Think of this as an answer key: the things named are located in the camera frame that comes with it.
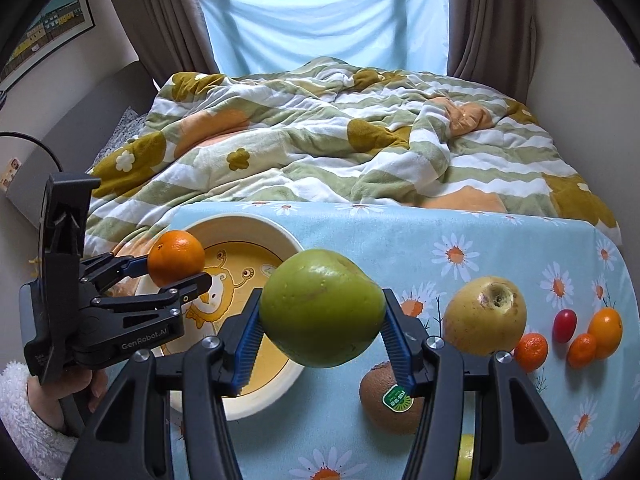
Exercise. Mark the framed wall picture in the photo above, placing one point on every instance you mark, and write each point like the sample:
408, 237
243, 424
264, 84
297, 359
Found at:
58, 23

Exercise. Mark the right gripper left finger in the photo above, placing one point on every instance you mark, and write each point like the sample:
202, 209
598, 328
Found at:
128, 437

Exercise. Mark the brown kiwi with sticker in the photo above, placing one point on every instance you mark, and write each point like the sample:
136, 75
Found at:
386, 403

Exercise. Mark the blue window cloth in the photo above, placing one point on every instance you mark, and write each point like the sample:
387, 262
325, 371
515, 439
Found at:
268, 36

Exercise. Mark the blue daisy tablecloth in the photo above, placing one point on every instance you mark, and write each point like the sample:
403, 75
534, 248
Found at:
318, 427

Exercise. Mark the green striped floral quilt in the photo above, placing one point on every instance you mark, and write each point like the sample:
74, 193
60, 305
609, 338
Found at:
331, 132

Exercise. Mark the small green apple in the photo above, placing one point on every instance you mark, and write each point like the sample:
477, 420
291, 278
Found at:
465, 457

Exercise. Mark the large orange mandarin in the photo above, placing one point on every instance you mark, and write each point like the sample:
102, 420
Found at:
175, 255

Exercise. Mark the orange round fruit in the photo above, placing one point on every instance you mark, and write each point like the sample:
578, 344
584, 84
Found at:
606, 327

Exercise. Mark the person's left hand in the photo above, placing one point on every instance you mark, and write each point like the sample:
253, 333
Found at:
45, 400

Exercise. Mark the brown curtain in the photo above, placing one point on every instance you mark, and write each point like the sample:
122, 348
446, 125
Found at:
169, 36
493, 42

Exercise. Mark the cream duck bowl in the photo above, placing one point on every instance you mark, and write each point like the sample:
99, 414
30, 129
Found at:
241, 252

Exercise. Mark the grey bed headboard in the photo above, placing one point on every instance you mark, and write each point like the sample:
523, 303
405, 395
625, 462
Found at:
79, 135

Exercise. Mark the right brown curtain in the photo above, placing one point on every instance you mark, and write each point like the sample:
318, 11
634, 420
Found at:
493, 42

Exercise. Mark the small orange mandarin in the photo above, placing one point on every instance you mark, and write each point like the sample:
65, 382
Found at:
582, 351

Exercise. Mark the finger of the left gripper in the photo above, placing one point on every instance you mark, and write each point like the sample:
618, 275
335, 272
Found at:
106, 270
174, 295

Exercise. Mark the red cherry tomato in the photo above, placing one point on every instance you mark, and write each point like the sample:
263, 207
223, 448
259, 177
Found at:
564, 326

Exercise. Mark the yellow pear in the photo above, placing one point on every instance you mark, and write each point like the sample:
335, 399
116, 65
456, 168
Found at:
486, 315

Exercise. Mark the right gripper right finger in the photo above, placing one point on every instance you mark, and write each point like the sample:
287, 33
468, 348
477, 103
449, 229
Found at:
515, 435

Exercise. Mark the left brown curtain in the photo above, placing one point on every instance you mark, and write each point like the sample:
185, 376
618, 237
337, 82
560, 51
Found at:
169, 36

